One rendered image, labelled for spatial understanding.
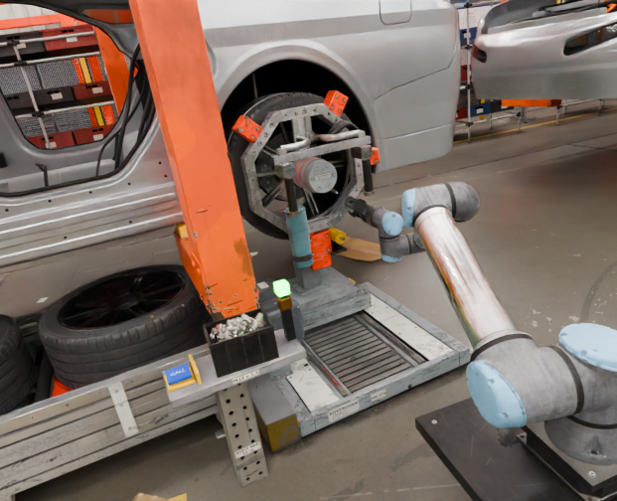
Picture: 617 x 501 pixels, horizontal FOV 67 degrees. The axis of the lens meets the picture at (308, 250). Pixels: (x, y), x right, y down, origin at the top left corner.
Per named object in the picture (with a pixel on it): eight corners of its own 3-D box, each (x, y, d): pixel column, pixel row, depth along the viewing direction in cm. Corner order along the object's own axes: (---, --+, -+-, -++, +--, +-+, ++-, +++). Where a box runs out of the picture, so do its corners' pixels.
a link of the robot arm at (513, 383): (587, 398, 92) (445, 169, 142) (503, 416, 91) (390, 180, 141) (562, 426, 103) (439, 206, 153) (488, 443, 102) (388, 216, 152)
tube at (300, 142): (301, 143, 195) (297, 117, 191) (321, 147, 178) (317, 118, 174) (262, 151, 189) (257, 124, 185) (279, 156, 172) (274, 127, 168)
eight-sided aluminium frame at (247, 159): (361, 214, 224) (349, 96, 204) (369, 217, 218) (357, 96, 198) (255, 244, 205) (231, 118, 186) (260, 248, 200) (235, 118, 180)
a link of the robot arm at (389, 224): (387, 240, 190) (385, 217, 186) (371, 232, 201) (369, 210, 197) (406, 234, 193) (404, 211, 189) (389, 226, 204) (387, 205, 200)
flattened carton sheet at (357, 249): (342, 237, 364) (342, 233, 363) (398, 249, 325) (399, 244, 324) (315, 250, 347) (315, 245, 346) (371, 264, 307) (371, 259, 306)
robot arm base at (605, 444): (657, 443, 105) (664, 410, 101) (595, 478, 99) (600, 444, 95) (582, 394, 121) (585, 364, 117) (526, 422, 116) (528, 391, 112)
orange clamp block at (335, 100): (332, 116, 205) (341, 97, 204) (341, 117, 198) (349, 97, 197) (319, 109, 201) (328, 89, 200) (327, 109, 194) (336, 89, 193)
